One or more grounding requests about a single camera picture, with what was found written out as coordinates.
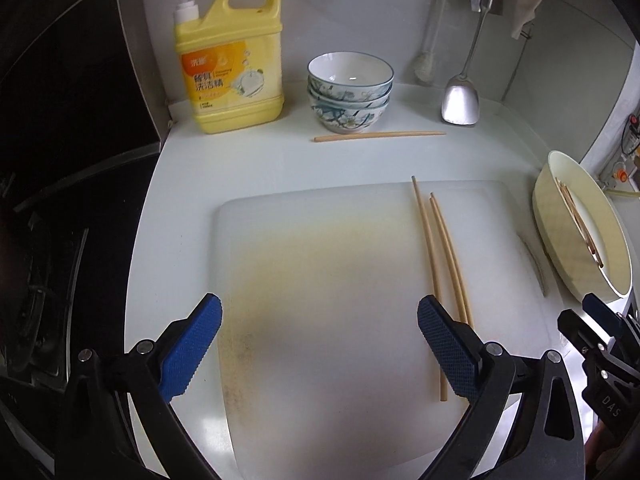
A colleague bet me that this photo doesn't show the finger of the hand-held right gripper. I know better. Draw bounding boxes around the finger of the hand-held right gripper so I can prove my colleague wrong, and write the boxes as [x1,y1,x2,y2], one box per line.
[582,294,632,335]
[557,308,610,362]

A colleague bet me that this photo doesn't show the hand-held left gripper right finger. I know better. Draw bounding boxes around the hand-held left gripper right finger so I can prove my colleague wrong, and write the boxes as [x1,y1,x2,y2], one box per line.
[417,294,591,480]

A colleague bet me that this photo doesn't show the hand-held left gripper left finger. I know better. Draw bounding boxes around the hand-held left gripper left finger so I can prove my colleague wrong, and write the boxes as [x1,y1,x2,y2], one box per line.
[55,294,224,480]

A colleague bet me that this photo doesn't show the plain wooden chopstick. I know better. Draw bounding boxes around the plain wooden chopstick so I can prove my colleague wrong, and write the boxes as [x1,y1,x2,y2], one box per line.
[431,191,475,326]
[314,132,401,143]
[428,198,466,323]
[411,175,447,403]
[314,131,447,143]

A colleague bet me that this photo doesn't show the bundle of wooden chopsticks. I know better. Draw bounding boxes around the bundle of wooden chopsticks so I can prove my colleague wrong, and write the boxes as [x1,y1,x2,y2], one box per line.
[555,176,603,267]

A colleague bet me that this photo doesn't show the large white round basin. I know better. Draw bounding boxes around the large white round basin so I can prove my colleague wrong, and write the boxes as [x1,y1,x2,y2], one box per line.
[531,150,633,302]

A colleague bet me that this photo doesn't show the white plastic cutting board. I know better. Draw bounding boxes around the white plastic cutting board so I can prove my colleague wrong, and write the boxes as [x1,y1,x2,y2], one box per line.
[215,180,563,480]

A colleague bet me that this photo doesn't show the black gas stove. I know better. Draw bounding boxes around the black gas stove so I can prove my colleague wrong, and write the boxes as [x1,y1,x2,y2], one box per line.
[0,150,166,480]

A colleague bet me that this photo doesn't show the metal cooking spatula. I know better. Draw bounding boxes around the metal cooking spatula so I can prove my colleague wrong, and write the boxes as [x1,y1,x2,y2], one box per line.
[441,0,501,125]

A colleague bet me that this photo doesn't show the white blue patterned bowl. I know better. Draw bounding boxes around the white blue patterned bowl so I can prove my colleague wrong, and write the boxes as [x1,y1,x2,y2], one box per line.
[307,85,392,111]
[307,51,395,98]
[311,97,390,134]

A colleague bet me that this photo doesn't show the yellow dish soap bottle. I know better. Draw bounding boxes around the yellow dish soap bottle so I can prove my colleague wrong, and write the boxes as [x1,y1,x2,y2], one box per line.
[152,0,286,135]

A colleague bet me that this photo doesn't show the beige hanging cloth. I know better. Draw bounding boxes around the beige hanging cloth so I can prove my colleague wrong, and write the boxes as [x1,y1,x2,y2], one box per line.
[497,0,547,41]

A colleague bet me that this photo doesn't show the black cable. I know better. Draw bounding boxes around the black cable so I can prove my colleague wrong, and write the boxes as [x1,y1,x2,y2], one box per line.
[621,120,640,157]

